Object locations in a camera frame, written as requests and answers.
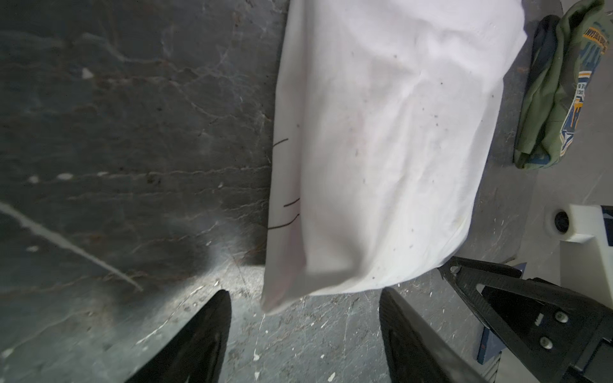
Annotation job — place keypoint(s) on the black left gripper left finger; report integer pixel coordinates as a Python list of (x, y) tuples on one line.
[(197, 351)]

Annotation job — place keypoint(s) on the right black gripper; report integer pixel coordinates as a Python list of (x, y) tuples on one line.
[(558, 334)]

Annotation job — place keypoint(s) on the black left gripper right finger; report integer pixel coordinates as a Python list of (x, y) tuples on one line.
[(414, 351)]

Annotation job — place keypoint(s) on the white tank top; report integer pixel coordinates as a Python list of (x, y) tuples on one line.
[(384, 116)]

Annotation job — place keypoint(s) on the green tank top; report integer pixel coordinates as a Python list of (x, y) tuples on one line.
[(566, 53)]

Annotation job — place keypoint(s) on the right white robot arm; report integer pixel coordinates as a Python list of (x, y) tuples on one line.
[(585, 236)]

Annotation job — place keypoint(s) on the blue book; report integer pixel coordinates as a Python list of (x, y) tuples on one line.
[(490, 346)]

